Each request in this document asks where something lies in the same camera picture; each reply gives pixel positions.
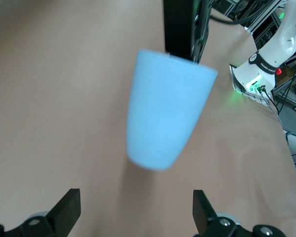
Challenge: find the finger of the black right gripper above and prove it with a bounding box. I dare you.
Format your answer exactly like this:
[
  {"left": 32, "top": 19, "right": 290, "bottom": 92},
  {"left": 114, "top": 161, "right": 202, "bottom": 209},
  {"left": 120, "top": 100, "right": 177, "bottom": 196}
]
[
  {"left": 194, "top": 0, "right": 210, "bottom": 64},
  {"left": 162, "top": 0, "right": 197, "bottom": 61}
]

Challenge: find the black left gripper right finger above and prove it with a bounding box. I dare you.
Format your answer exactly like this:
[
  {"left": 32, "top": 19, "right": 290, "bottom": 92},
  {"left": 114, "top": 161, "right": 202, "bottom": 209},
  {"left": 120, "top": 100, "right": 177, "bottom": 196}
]
[{"left": 192, "top": 190, "right": 286, "bottom": 237}]

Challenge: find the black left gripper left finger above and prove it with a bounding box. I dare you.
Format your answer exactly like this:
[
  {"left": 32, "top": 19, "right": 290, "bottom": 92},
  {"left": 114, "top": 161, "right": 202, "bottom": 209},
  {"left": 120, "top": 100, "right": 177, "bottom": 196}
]
[{"left": 0, "top": 189, "right": 81, "bottom": 237}]

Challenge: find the light blue plastic cup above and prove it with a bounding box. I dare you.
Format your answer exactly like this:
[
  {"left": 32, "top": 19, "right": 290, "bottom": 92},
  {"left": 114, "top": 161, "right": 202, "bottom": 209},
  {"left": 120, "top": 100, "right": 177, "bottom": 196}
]
[{"left": 125, "top": 48, "right": 218, "bottom": 171}]

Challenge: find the black right arm base cable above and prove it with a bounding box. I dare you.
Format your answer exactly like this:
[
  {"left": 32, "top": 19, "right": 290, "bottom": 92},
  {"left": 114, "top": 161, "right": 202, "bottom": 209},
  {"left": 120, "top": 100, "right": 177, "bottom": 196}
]
[{"left": 258, "top": 84, "right": 290, "bottom": 125}]

